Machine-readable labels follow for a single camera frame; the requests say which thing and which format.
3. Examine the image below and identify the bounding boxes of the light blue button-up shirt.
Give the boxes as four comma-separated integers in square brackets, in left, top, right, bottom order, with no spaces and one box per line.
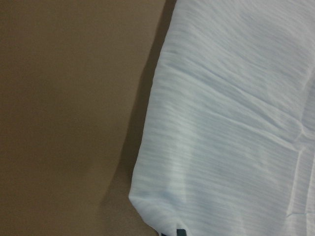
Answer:
[129,0,315,236]

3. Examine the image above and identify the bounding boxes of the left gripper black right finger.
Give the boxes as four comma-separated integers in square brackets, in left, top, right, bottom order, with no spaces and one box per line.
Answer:
[176,229,187,236]

